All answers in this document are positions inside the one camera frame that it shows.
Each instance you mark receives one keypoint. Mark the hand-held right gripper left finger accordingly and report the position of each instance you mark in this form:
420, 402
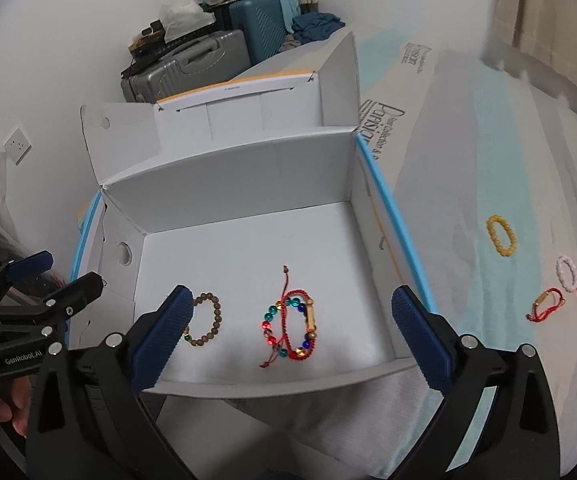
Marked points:
161, 340

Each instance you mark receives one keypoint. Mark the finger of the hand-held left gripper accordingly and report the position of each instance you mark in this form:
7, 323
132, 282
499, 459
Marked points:
33, 262
78, 290

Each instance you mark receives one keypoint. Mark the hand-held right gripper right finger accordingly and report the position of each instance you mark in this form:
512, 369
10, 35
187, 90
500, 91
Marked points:
421, 340

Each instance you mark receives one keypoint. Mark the white cardboard box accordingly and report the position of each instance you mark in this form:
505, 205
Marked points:
318, 260

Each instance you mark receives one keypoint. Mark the person's left hand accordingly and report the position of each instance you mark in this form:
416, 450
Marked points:
1, 400

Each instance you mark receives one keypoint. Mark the striped bedsheet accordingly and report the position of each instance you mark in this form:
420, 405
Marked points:
468, 160

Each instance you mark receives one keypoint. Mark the grey suitcase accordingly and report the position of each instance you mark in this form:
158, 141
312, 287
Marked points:
188, 70

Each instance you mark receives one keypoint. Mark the brown clutter pile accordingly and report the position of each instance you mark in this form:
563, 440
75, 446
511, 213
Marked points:
146, 37

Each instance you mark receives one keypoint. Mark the white plastic bag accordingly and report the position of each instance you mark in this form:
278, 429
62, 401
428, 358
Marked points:
186, 17

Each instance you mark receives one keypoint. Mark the teal suitcase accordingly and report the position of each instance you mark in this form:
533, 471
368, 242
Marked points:
263, 25

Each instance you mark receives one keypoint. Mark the dark blue clothes pile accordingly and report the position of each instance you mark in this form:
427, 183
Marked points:
318, 25

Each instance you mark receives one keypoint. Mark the light blue towel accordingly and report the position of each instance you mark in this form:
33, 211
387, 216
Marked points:
288, 7

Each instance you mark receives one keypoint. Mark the wide beige curtain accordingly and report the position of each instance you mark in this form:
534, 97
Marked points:
543, 5

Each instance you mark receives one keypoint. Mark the white wall socket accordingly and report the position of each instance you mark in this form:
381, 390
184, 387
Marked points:
18, 145

